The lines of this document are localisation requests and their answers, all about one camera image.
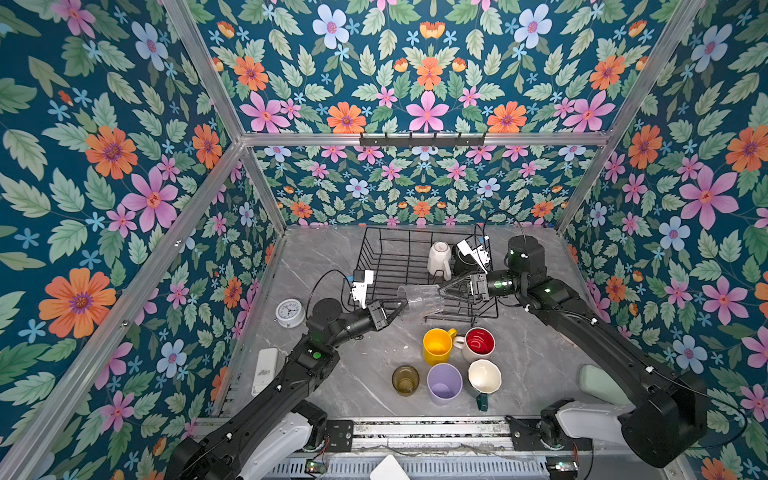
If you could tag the olive green glass cup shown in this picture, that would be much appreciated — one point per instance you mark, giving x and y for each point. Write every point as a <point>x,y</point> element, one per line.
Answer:
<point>405,380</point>

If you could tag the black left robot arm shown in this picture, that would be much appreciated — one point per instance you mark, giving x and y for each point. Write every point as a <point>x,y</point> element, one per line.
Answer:
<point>279,420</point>

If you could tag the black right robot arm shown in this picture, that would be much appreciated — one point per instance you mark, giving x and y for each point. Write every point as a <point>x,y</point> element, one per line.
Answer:
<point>665,414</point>

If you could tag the black mug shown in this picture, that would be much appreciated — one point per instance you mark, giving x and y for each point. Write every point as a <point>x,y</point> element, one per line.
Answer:
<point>463,263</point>

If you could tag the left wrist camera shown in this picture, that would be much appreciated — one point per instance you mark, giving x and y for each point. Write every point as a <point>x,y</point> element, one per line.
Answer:
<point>361,280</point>

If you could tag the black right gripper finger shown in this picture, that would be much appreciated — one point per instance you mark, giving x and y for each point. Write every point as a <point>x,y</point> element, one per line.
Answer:
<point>459,297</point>
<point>460,284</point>

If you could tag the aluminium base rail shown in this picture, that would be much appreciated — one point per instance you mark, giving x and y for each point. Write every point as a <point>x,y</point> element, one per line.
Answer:
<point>488,435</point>

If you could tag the red white mug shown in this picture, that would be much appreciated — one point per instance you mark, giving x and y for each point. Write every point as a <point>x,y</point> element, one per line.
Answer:
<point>478,343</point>

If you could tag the lavender cup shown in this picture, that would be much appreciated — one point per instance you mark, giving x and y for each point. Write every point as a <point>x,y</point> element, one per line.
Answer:
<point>445,383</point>

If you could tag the black wire dish rack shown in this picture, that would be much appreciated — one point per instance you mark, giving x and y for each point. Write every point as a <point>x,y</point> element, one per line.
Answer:
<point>400,257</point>

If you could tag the black wall hook rail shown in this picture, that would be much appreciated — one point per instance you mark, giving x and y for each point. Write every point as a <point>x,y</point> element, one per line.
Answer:
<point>408,140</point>

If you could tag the clear glass cup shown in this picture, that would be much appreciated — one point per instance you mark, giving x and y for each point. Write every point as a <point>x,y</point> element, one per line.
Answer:
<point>421,301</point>

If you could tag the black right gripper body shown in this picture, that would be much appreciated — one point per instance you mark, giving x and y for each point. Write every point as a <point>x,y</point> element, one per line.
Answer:
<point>482,286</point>

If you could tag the white alarm clock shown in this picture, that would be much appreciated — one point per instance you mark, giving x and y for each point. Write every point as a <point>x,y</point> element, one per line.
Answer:
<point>290,313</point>

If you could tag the mint green case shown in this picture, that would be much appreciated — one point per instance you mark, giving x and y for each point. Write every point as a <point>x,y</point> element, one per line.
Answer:
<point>597,383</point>

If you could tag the white faceted mug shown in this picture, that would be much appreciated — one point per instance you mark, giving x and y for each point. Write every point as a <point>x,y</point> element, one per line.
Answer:
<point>440,259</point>

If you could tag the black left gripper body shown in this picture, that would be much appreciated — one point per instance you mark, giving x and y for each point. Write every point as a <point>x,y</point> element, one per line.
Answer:
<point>375,314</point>

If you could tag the white remote control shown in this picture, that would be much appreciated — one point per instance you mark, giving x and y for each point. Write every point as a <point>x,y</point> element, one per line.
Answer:
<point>265,370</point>

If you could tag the white green mug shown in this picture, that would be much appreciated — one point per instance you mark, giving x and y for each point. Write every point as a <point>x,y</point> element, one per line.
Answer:
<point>485,379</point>

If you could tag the yellow mug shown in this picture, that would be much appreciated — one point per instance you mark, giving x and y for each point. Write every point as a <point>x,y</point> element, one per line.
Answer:
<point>437,345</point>

